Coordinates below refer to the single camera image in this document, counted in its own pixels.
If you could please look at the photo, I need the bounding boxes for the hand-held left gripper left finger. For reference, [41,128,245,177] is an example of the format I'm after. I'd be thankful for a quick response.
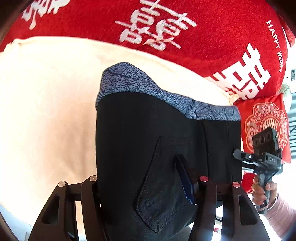
[28,175,109,241]

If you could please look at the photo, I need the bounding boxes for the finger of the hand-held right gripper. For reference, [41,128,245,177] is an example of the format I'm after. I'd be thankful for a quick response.
[233,149,253,164]
[242,162,255,173]

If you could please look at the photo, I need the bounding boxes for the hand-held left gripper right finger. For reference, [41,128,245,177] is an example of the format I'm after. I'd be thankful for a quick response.
[174,155,270,241]

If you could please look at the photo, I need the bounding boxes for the black pants with blue waistband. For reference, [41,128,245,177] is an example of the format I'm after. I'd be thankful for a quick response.
[95,62,242,241]

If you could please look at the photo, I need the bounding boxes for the person's right forearm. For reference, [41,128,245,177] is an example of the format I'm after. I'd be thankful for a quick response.
[264,193,296,239]

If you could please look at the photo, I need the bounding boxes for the person's right hand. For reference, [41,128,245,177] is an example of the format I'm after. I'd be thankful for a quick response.
[252,176,278,207]

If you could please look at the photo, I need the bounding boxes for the red patterned cushion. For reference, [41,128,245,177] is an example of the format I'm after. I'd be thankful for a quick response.
[236,93,292,194]

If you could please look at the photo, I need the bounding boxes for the cream bed sheet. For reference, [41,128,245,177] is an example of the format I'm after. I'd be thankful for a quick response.
[0,36,243,241]

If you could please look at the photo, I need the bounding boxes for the red blanket with white characters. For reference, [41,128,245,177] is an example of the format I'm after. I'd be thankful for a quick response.
[0,0,296,101]

